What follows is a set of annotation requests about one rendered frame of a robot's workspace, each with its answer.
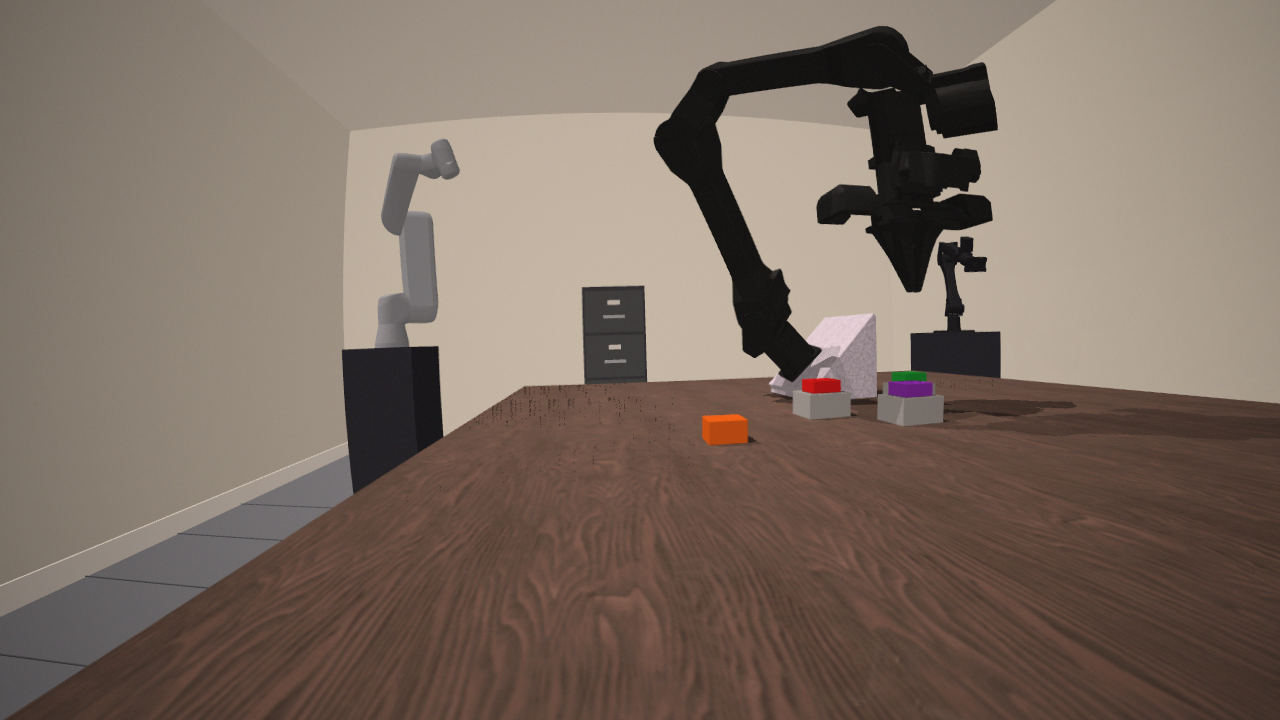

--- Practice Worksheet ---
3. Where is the green button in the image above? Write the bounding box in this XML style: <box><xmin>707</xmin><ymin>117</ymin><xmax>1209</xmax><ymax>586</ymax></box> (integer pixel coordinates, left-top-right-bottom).
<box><xmin>883</xmin><ymin>372</ymin><xmax>934</xmax><ymax>395</ymax></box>

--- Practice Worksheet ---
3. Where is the red button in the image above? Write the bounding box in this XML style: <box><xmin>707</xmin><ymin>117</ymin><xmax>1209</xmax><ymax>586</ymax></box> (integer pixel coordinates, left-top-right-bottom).
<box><xmin>792</xmin><ymin>378</ymin><xmax>851</xmax><ymax>419</ymax></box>

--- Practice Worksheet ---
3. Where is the orange block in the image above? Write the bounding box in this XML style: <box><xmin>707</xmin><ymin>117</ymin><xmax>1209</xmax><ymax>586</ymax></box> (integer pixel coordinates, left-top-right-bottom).
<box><xmin>701</xmin><ymin>414</ymin><xmax>748</xmax><ymax>446</ymax></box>

